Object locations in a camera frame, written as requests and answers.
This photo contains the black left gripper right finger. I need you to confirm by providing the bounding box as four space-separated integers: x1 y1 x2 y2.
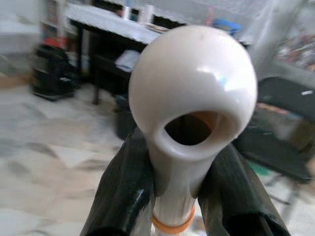
196 144 292 236

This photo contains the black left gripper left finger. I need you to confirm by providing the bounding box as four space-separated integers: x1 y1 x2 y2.
81 128 158 236

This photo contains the white broom handle with loop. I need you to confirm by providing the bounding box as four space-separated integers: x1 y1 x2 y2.
128 25 258 236

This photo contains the black waste bin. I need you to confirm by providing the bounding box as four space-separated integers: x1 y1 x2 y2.
114 94 138 141

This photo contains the large black case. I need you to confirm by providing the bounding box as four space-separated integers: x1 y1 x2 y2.
235 76 315 184

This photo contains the white papers stack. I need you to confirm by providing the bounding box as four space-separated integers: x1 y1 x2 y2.
114 50 141 73

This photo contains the black bag with red top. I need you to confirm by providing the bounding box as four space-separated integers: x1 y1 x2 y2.
31 37 82 102

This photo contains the black table with white top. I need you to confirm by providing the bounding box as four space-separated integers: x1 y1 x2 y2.
66 4 252 106

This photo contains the blue box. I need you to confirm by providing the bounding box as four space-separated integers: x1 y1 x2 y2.
212 19 241 38

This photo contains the white bookshelf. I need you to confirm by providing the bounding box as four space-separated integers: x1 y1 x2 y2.
38 0 72 43

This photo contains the orange ring on broom handle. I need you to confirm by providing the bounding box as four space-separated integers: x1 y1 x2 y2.
150 204 197 235

